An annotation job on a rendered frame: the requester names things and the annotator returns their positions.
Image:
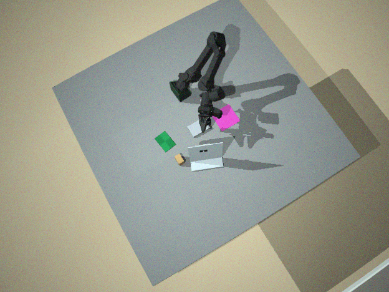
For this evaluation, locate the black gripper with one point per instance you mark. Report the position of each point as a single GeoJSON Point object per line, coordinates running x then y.
{"type": "Point", "coordinates": [204, 111]}

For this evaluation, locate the green flat square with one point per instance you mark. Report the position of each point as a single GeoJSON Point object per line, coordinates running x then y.
{"type": "Point", "coordinates": [165, 141]}

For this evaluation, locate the pink square zone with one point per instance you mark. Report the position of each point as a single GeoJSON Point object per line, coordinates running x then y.
{"type": "Point", "coordinates": [228, 118]}

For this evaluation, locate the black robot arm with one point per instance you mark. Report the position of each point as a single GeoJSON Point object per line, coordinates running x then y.
{"type": "Point", "coordinates": [206, 83]}

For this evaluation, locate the tan rectangular block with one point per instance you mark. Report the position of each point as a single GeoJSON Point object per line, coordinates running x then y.
{"type": "Point", "coordinates": [179, 159]}

